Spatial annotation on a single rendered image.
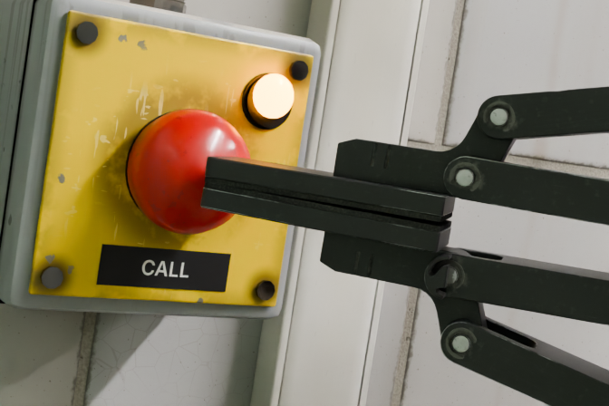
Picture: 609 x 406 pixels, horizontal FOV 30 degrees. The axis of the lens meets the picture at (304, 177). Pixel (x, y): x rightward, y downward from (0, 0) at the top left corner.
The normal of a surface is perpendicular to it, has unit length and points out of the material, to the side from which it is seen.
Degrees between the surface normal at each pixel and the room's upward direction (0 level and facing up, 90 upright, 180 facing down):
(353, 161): 90
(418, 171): 90
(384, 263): 90
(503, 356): 90
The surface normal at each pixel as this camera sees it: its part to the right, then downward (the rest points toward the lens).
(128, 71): 0.51, 0.12
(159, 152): 0.00, -0.17
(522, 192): -0.23, 0.01
